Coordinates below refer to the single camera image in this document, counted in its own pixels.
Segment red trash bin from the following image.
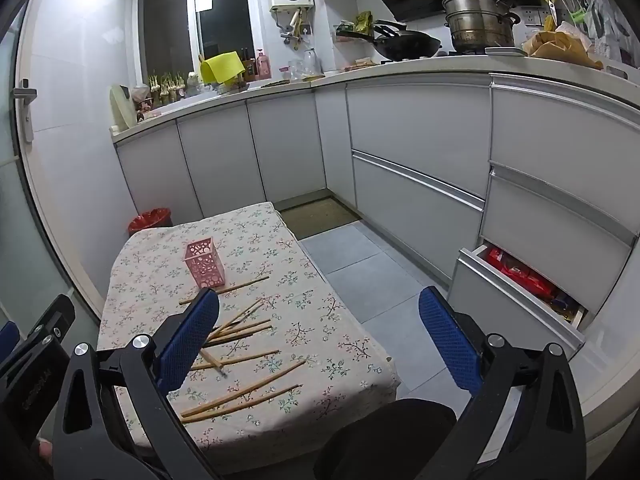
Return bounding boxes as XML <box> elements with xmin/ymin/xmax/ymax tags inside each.
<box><xmin>127</xmin><ymin>207</ymin><xmax>173</xmax><ymax>237</ymax></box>

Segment row of sprouting garlic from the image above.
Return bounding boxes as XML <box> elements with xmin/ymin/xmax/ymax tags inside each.
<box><xmin>148</xmin><ymin>71</ymin><xmax>187</xmax><ymax>106</ymax></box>

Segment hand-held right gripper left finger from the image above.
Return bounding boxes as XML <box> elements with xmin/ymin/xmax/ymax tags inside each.
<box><xmin>51</xmin><ymin>288</ymin><xmax>222</xmax><ymax>480</ymax></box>

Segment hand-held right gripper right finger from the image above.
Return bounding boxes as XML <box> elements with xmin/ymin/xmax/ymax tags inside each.
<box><xmin>418</xmin><ymin>286</ymin><xmax>587</xmax><ymax>480</ymax></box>

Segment black wok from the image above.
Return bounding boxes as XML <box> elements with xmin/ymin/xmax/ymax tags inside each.
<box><xmin>336</xmin><ymin>20</ymin><xmax>443</xmax><ymax>60</ymax></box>

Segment white kitchen cabinets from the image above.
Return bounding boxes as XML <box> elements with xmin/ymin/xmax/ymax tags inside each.
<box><xmin>112</xmin><ymin>72</ymin><xmax>640</xmax><ymax>411</ymax></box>

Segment kitchen window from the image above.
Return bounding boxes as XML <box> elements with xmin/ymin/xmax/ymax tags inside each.
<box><xmin>136</xmin><ymin>0</ymin><xmax>258</xmax><ymax>78</ymax></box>

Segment hanging plastic bags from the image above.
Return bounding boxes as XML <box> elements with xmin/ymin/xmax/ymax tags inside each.
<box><xmin>585</xmin><ymin>0</ymin><xmax>631</xmax><ymax>58</ymax></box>

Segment frosted glass door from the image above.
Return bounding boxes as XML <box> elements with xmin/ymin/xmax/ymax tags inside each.
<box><xmin>0</xmin><ymin>0</ymin><xmax>106</xmax><ymax>341</ymax></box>

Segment pale round cutting board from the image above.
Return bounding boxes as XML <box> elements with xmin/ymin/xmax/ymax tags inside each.
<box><xmin>109</xmin><ymin>84</ymin><xmax>138</xmax><ymax>133</ymax></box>

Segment open white drawer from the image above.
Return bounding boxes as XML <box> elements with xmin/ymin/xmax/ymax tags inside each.
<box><xmin>447</xmin><ymin>242</ymin><xmax>591</xmax><ymax>348</ymax></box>

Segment red packets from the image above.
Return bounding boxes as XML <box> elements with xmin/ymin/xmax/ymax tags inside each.
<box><xmin>486</xmin><ymin>247</ymin><xmax>557</xmax><ymax>302</ymax></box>

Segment metal door handle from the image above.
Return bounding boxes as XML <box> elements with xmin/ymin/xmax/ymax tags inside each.
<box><xmin>12</xmin><ymin>79</ymin><xmax>38</xmax><ymax>143</ymax></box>

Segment wooden chopstick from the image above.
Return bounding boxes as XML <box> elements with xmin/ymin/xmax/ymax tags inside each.
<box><xmin>211</xmin><ymin>319</ymin><xmax>272</xmax><ymax>341</ymax></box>
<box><xmin>199</xmin><ymin>347</ymin><xmax>228</xmax><ymax>377</ymax></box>
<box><xmin>191</xmin><ymin>349</ymin><xmax>280</xmax><ymax>371</ymax></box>
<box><xmin>209</xmin><ymin>298</ymin><xmax>265</xmax><ymax>340</ymax></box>
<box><xmin>220</xmin><ymin>304</ymin><xmax>266</xmax><ymax>335</ymax></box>
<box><xmin>181</xmin><ymin>384</ymin><xmax>301</xmax><ymax>423</ymax></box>
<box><xmin>179</xmin><ymin>275</ymin><xmax>271</xmax><ymax>306</ymax></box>
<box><xmin>180</xmin><ymin>360</ymin><xmax>307</xmax><ymax>418</ymax></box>

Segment yellow cloth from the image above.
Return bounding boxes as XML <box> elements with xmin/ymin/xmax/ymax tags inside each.
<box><xmin>200</xmin><ymin>51</ymin><xmax>246</xmax><ymax>86</ymax></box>

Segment pink perforated utensil holder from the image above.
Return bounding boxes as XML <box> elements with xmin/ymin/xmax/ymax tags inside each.
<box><xmin>183</xmin><ymin>236</ymin><xmax>227</xmax><ymax>291</ymax></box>

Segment brown door mat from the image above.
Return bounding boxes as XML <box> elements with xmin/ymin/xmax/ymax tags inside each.
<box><xmin>274</xmin><ymin>196</ymin><xmax>361</xmax><ymax>241</ymax></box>

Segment floral tablecloth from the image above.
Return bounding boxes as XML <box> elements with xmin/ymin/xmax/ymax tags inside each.
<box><xmin>96</xmin><ymin>201</ymin><xmax>401</xmax><ymax>456</ymax></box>

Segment steel steamer pot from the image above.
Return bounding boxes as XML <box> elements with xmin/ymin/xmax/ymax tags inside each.
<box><xmin>442</xmin><ymin>0</ymin><xmax>522</xmax><ymax>55</ymax></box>

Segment black rounded object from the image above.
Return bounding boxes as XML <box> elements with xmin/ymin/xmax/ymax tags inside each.
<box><xmin>314</xmin><ymin>400</ymin><xmax>458</xmax><ymax>480</ymax></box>

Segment brown paper bag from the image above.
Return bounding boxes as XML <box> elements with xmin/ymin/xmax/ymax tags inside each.
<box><xmin>522</xmin><ymin>30</ymin><xmax>603</xmax><ymax>68</ymax></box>

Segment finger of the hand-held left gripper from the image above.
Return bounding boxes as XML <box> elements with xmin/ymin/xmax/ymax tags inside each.
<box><xmin>0</xmin><ymin>320</ymin><xmax>22</xmax><ymax>363</ymax></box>
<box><xmin>25</xmin><ymin>294</ymin><xmax>77</xmax><ymax>350</ymax></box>

